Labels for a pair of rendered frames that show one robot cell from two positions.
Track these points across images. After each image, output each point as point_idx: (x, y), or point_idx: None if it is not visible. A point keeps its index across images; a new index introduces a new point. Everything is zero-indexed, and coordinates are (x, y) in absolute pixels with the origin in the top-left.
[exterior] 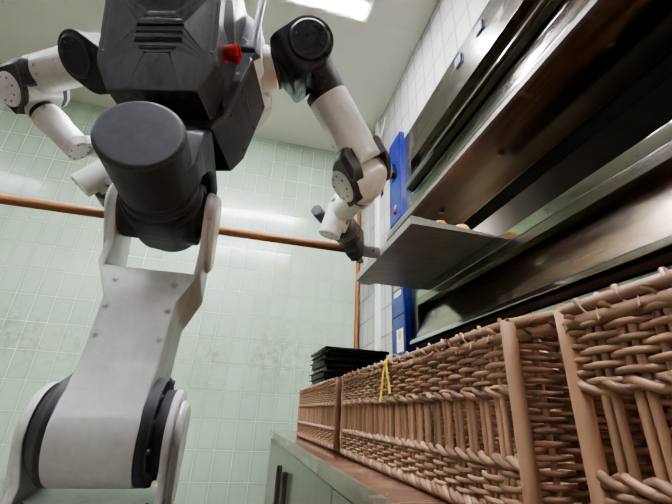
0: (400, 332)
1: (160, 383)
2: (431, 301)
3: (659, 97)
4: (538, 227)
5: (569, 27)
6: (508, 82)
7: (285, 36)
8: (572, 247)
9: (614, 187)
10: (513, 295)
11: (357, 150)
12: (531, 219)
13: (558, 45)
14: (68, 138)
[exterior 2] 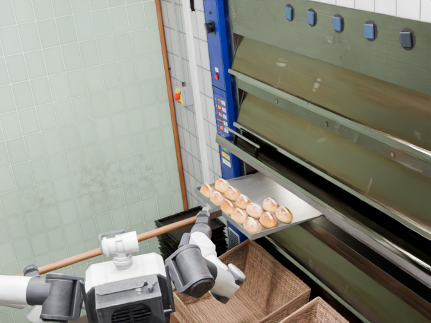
0: None
1: None
2: None
3: None
4: (334, 247)
5: (353, 231)
6: (329, 123)
7: (187, 291)
8: (348, 273)
9: (368, 274)
10: (316, 267)
11: (228, 296)
12: (331, 238)
13: (347, 230)
14: (19, 305)
